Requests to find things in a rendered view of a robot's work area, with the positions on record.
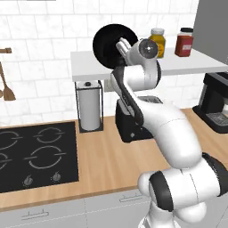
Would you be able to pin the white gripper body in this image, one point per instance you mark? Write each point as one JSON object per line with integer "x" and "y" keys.
{"x": 123, "y": 46}

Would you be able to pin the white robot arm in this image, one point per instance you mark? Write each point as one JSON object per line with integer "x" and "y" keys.
{"x": 175, "y": 133}

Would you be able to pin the yellow jar with white lid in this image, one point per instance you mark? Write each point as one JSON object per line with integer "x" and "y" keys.
{"x": 160, "y": 41}

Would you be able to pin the black paper towel holder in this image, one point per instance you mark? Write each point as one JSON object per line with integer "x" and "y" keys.
{"x": 88, "y": 84}

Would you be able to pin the red jar with black lid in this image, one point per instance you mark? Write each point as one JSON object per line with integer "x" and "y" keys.
{"x": 184, "y": 44}

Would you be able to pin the white paper towel roll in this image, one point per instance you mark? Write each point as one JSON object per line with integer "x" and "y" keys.
{"x": 89, "y": 109}

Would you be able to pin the black toaster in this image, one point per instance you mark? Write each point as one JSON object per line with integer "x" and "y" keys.
{"x": 126, "y": 127}

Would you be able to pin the black coffee machine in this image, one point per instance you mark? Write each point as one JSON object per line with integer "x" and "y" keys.
{"x": 212, "y": 101}

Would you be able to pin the wooden hanging spatula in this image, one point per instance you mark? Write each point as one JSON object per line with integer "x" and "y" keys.
{"x": 8, "y": 92}

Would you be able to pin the black hob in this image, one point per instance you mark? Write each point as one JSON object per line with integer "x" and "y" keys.
{"x": 38, "y": 154}

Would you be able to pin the grey hob knob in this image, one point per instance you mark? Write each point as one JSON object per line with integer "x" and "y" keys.
{"x": 28, "y": 180}
{"x": 55, "y": 177}

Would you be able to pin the grey drawer front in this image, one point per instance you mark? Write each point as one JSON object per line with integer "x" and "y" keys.
{"x": 112, "y": 210}
{"x": 59, "y": 216}

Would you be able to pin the white wall shelf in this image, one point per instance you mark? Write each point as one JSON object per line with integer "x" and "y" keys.
{"x": 89, "y": 66}

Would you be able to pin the grey wall cabinet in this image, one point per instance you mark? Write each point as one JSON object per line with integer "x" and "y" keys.
{"x": 212, "y": 26}

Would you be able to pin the wooden utensil rail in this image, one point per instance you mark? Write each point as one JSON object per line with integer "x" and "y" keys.
{"x": 5, "y": 50}

